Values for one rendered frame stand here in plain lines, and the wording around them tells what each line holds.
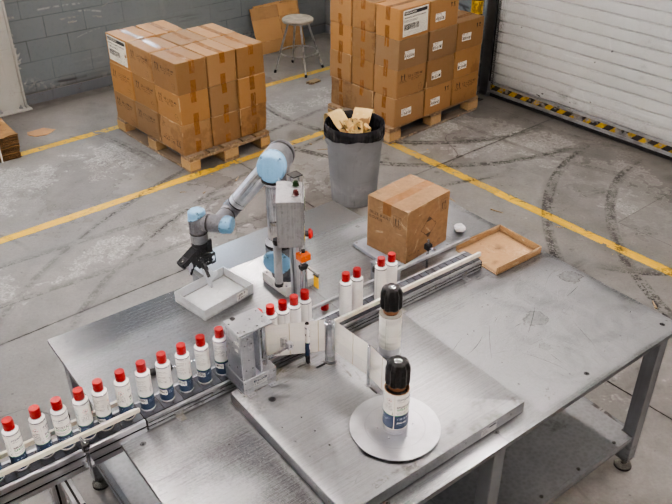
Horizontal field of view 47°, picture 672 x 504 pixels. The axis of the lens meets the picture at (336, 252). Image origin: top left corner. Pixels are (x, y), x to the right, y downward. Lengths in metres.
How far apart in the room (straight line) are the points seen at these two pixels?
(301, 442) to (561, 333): 1.21
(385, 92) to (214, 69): 1.46
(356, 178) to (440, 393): 3.00
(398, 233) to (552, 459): 1.19
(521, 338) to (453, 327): 0.27
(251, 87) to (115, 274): 2.11
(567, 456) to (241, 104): 4.01
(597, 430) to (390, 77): 3.76
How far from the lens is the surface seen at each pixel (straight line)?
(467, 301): 3.35
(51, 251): 5.53
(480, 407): 2.78
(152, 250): 5.34
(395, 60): 6.49
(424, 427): 2.66
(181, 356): 2.73
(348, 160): 5.49
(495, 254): 3.68
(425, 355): 2.96
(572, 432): 3.73
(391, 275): 3.18
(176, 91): 6.09
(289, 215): 2.73
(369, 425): 2.66
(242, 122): 6.50
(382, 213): 3.49
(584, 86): 7.23
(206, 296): 3.37
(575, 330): 3.28
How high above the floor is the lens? 2.77
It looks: 32 degrees down
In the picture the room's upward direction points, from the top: straight up
